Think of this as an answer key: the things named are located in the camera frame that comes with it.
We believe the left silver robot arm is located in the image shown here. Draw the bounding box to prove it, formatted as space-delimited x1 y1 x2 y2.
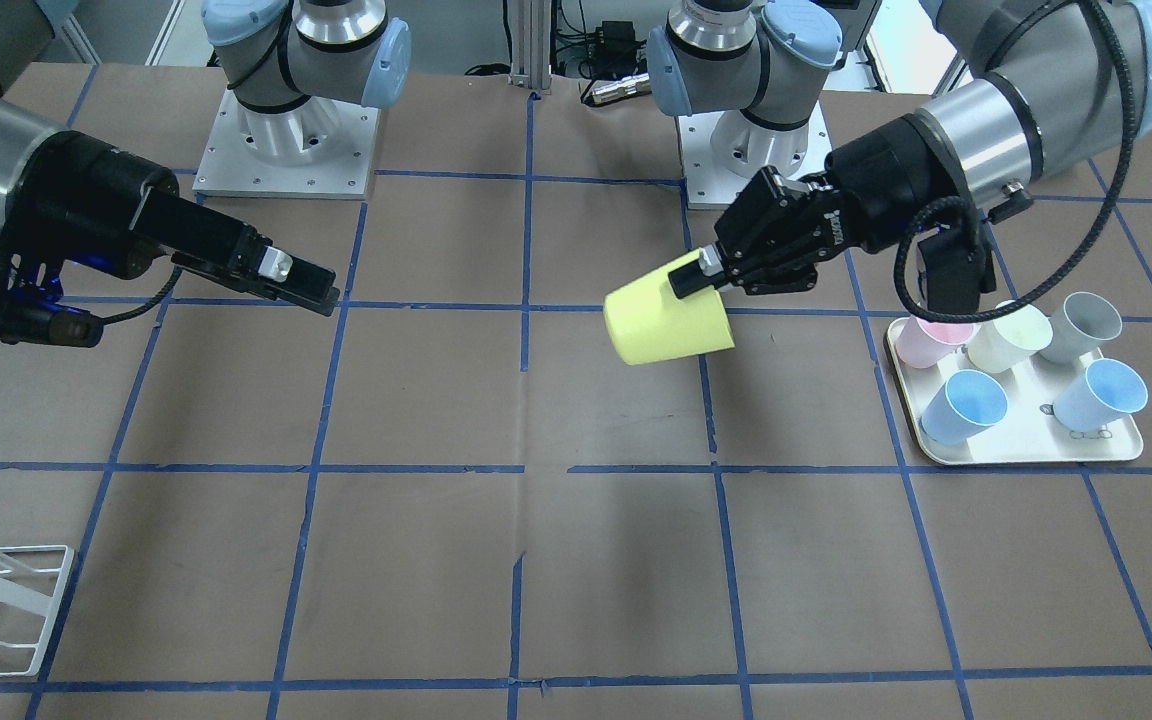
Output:
646 1 1152 300

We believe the cream plastic tray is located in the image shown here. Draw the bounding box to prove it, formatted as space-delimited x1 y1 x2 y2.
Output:
884 318 1144 465

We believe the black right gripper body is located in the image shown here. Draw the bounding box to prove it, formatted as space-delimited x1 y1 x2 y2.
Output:
0 129 273 290

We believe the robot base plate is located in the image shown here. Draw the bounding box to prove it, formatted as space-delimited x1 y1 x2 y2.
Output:
676 105 832 210
194 91 381 200

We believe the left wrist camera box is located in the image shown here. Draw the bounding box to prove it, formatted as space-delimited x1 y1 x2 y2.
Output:
916 227 996 316

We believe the grey plastic cup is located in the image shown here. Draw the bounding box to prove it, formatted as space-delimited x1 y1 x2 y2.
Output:
1038 291 1123 364

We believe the blue plastic cup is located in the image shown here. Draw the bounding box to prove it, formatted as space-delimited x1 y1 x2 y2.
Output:
919 369 1009 446
1052 357 1149 432

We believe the aluminium frame post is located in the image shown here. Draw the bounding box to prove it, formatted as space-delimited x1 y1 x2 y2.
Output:
505 0 554 96

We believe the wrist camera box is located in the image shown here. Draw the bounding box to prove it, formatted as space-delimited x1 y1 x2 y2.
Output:
916 227 996 316
0 266 104 348

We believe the green plastic cup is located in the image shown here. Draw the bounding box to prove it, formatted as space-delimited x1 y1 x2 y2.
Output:
967 305 1053 374

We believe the yellow plastic cup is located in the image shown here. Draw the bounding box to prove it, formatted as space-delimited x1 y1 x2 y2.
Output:
602 249 735 366

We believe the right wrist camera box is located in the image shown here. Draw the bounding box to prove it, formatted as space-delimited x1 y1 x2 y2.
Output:
0 266 104 348

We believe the pink plastic cup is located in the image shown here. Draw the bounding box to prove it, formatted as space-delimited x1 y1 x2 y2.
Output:
895 316 979 369

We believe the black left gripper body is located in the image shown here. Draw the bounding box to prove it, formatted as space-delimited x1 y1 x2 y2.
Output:
714 115 967 295

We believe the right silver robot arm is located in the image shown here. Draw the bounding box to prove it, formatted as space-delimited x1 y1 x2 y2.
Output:
0 1 340 316

